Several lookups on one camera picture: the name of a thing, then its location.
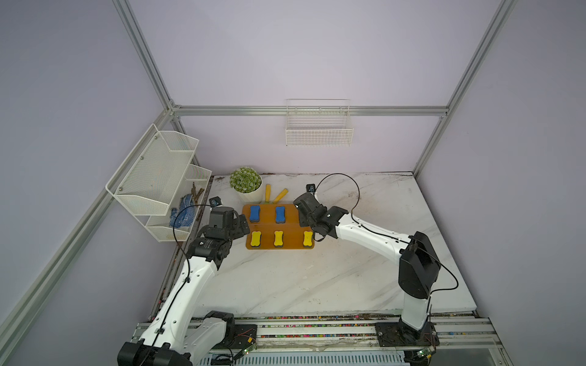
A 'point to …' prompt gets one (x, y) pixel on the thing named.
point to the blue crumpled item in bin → (185, 216)
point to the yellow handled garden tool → (268, 194)
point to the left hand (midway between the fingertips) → (229, 227)
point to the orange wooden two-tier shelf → (276, 227)
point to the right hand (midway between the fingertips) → (310, 213)
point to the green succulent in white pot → (247, 184)
